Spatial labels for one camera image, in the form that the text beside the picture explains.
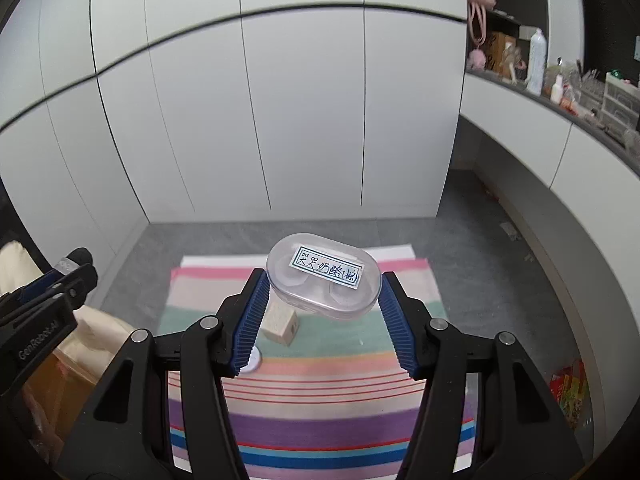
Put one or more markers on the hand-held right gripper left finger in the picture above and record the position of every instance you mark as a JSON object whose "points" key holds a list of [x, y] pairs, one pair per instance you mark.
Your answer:
{"points": [[247, 330]]}

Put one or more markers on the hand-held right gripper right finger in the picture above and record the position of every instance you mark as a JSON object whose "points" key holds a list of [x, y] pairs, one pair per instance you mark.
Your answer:
{"points": [[397, 330]]}

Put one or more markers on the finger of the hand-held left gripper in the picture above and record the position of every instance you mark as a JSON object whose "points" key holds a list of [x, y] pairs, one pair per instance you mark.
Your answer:
{"points": [[45, 282], [80, 285]]}

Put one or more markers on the brown cardboard box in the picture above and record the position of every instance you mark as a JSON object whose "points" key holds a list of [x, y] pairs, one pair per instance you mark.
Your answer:
{"points": [[65, 390]]}

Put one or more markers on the clear plastic case with label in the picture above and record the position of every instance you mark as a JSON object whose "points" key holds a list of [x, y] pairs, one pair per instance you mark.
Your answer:
{"points": [[300, 255]]}

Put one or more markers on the cream padded armchair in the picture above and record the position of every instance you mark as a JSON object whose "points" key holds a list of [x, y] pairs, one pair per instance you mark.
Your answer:
{"points": [[15, 265]]}

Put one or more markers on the glass bottle with wooden cap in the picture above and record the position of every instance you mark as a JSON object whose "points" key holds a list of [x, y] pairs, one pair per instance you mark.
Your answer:
{"points": [[282, 327]]}

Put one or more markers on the striped colourful mat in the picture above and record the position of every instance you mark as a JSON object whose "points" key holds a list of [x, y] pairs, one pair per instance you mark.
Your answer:
{"points": [[325, 400]]}

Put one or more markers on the red snack packet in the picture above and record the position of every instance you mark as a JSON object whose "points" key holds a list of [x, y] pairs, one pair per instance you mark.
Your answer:
{"points": [[570, 390]]}

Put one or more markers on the white panel wardrobe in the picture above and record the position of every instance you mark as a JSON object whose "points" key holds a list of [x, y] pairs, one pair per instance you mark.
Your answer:
{"points": [[250, 110]]}

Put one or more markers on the white curved counter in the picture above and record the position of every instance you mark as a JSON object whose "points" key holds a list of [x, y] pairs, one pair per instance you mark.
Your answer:
{"points": [[550, 170]]}

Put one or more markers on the small pink plush toy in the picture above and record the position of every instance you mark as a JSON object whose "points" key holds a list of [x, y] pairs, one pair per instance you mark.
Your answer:
{"points": [[477, 59]]}

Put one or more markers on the small white bottle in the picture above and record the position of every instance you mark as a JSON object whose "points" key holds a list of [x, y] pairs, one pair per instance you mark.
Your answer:
{"points": [[556, 90]]}

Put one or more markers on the small doll figure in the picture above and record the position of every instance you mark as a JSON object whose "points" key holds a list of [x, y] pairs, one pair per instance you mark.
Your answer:
{"points": [[514, 62]]}

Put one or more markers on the brown paper box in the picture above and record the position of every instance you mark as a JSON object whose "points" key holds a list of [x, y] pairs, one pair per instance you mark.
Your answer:
{"points": [[500, 50]]}

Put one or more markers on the tall white bottle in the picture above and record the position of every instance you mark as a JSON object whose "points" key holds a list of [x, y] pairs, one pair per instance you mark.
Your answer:
{"points": [[536, 60]]}

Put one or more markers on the clear acrylic organizer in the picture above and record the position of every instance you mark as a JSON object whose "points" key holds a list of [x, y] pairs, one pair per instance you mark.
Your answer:
{"points": [[585, 87]]}

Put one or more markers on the pink tote bag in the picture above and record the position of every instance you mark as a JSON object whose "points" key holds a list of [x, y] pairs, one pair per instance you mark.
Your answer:
{"points": [[477, 22]]}

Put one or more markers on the clear drawer organizer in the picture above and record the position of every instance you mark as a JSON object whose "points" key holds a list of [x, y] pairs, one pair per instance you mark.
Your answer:
{"points": [[620, 100]]}

